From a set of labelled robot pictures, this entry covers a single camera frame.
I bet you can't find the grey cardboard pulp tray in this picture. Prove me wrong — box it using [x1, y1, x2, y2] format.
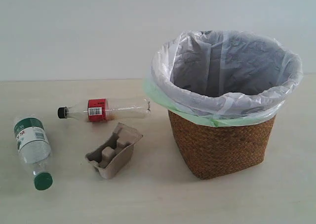
[85, 123, 143, 179]

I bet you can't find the clear bottle red label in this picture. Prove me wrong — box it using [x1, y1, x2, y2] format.
[57, 98, 151, 123]

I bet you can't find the white plastic bin liner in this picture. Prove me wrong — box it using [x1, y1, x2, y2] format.
[150, 31, 303, 119]

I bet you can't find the woven brown wicker basket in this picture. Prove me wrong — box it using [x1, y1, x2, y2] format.
[168, 111, 275, 179]

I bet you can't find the clear bottle green label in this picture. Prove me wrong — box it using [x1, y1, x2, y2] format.
[13, 116, 53, 191]

